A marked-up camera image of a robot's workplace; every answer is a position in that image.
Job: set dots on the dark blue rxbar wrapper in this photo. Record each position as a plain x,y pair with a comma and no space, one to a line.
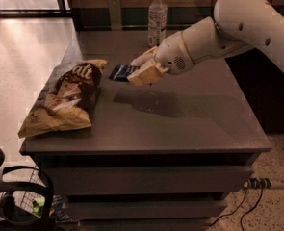
121,72

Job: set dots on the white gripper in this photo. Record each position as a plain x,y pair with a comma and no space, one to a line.
170,56

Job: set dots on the brown yellow chip bag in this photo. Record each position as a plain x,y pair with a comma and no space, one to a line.
67,100

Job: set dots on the white power strip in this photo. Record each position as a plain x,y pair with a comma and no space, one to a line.
263,183

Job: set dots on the clear plastic water bottle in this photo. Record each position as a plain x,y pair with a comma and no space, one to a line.
157,22

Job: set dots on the wire mesh basket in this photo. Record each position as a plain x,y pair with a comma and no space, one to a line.
31,202

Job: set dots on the metal rail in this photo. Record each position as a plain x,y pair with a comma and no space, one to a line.
108,27

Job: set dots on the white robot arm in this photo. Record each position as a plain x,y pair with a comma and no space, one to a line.
236,27

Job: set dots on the left metal bracket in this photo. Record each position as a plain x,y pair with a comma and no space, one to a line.
115,15

